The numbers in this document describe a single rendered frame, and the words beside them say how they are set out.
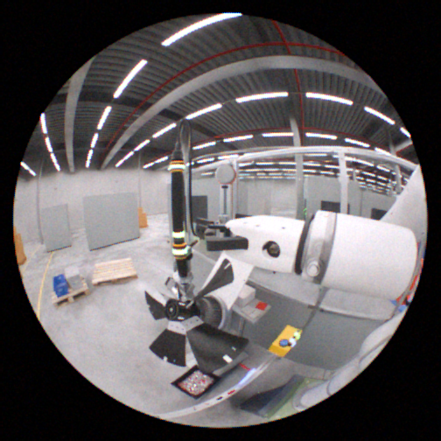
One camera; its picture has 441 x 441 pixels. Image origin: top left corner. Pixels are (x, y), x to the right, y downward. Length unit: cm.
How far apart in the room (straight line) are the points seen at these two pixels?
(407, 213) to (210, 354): 64
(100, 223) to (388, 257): 592
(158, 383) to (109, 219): 545
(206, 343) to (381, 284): 56
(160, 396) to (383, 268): 182
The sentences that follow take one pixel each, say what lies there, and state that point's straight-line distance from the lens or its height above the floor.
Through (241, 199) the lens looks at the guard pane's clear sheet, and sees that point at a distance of 115.
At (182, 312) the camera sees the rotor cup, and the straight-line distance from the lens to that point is 65.
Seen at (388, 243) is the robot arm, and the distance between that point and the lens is 15.
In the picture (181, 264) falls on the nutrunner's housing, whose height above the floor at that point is 151.
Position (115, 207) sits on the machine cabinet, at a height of 147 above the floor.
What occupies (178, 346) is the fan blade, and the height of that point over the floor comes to 103.
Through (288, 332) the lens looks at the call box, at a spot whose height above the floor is 107.
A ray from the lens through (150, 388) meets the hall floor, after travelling 185.
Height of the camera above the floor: 171
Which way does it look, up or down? 10 degrees down
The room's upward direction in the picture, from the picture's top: straight up
